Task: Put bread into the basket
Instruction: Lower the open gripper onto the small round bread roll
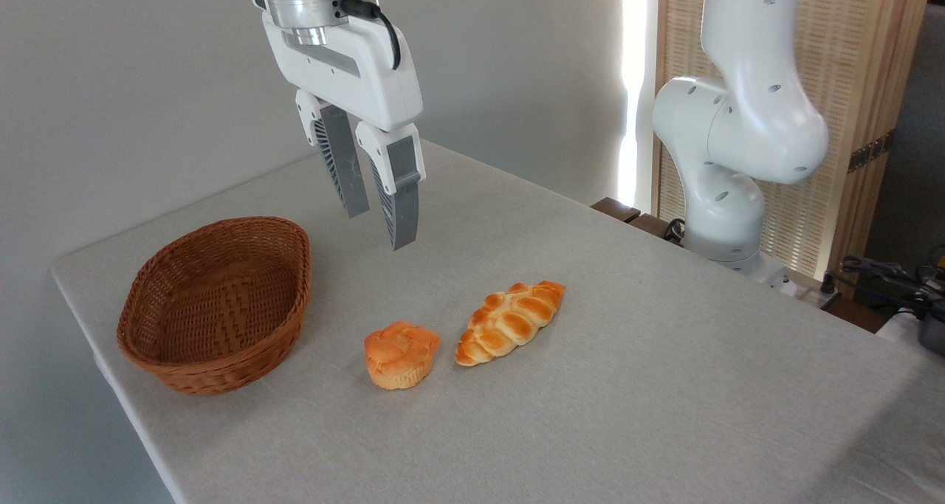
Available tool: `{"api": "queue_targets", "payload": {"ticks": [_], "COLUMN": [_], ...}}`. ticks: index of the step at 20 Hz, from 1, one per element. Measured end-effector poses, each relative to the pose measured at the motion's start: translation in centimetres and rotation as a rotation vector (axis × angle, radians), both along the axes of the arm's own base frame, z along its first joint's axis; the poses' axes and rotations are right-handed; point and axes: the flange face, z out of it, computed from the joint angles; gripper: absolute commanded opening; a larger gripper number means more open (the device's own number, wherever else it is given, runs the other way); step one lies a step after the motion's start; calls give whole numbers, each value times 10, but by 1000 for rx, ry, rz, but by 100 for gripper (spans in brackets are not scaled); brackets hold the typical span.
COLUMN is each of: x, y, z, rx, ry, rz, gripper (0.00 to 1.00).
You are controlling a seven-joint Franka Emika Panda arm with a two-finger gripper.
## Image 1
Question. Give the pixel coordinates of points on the dark metal screen hinge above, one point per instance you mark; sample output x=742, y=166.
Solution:
x=871, y=151

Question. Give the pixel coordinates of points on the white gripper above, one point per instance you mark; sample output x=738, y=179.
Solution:
x=347, y=68

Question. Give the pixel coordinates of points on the braided long bread loaf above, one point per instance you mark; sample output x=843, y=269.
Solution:
x=509, y=322

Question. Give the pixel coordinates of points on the brown wicker basket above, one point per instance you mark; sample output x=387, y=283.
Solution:
x=221, y=305

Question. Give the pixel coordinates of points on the round orange bread bun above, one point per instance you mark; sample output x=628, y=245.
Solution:
x=400, y=354

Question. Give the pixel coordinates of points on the wooden slatted folding screen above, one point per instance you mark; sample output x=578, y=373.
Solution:
x=856, y=61

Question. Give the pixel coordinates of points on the beige tablecloth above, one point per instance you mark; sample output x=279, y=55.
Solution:
x=590, y=415

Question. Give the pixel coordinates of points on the black power plug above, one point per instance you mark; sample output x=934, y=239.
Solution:
x=829, y=282

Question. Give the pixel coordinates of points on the dark brown wooden block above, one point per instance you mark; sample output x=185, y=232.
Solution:
x=653, y=227
x=616, y=209

